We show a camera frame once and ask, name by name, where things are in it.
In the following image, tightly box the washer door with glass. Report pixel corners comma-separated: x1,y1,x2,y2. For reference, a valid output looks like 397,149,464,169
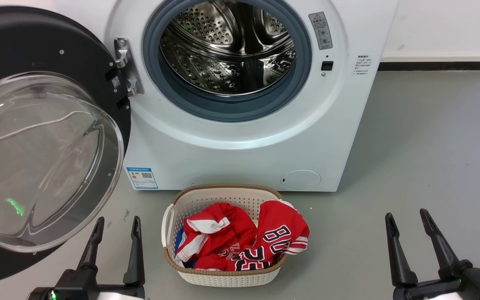
0,5,132,287

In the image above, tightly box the red garment with white trim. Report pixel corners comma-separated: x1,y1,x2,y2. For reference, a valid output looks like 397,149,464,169
175,203,257,263

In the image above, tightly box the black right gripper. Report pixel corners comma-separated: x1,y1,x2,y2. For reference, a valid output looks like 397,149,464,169
385,208,480,300

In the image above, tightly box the red jersey with black lettering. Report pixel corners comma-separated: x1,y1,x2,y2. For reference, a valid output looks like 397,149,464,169
194,200,310,271

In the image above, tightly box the silver metal door hinge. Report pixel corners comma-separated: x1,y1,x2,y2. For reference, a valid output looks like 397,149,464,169
114,37,145,97

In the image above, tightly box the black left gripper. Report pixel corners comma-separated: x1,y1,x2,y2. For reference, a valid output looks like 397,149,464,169
27,216,146,300

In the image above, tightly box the grey warning sticker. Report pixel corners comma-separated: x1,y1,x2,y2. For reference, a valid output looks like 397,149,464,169
309,12,333,50

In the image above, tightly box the white front-load washing machine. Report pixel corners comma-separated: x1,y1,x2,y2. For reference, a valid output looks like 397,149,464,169
52,0,400,193

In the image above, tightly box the stainless steel perforated drum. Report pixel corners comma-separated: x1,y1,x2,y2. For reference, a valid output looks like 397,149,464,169
160,0,297,98

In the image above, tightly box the cream perforated laundry basket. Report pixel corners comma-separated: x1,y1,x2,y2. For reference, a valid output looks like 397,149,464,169
161,185,289,288

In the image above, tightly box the blue garment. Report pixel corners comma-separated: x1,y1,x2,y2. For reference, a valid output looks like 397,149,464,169
175,240,197,269

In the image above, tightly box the blue energy label sticker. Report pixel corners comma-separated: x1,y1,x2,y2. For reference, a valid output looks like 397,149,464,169
126,167,158,190

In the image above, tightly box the round white filter cover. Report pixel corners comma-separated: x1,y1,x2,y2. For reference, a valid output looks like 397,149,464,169
281,170,322,191

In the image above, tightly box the dark wall baseboard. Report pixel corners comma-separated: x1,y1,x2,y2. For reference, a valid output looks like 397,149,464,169
377,62,480,72

